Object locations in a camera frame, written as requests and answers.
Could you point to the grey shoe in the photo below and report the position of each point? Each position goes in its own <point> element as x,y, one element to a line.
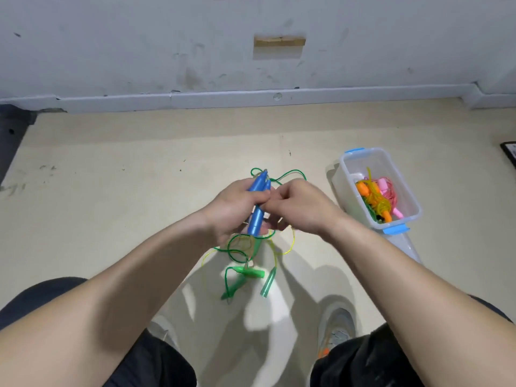
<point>161,328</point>
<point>339,318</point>

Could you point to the person's right hand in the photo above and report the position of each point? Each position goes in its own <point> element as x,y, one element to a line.
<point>305,207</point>

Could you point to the clear storage box blue latches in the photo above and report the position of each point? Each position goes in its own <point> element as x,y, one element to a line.
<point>367,161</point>

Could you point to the person's right forearm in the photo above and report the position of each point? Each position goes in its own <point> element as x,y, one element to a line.
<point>435,310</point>

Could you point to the grey left shoe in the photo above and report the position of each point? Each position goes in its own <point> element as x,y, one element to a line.
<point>161,328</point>

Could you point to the small wooden wall block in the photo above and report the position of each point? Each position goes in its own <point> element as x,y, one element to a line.
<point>280,42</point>

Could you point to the clear plastic box lid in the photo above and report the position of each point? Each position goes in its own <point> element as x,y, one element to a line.
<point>405,244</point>

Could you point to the person's left hand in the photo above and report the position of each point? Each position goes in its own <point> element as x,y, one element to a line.
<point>230,212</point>

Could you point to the black shorts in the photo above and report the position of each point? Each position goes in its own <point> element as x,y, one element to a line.
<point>32,302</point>

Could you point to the person's left forearm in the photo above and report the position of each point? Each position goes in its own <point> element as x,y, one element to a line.
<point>97,318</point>

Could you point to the grey right shoe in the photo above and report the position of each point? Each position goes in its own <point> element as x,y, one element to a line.
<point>339,318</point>

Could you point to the black metal rack frame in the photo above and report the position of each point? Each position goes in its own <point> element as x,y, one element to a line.
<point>12,133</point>

